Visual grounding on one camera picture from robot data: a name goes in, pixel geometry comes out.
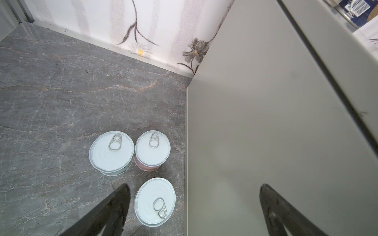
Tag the grey metal cabinet box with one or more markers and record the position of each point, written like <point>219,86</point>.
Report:
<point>261,111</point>

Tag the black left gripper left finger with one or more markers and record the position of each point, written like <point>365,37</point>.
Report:
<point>107,218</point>

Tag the white-lid teal can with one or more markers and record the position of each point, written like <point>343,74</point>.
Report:
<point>112,153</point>

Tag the white-lid yellow can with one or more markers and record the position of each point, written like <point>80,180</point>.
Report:
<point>155,202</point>

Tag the dark can with gold lid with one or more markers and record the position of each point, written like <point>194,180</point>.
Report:
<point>358,14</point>

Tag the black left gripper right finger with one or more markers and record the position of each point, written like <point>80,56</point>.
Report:
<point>282,218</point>

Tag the left corner wall post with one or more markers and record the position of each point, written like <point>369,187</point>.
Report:
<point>20,10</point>

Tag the white-lid pink can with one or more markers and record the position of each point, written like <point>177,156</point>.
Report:
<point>151,150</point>

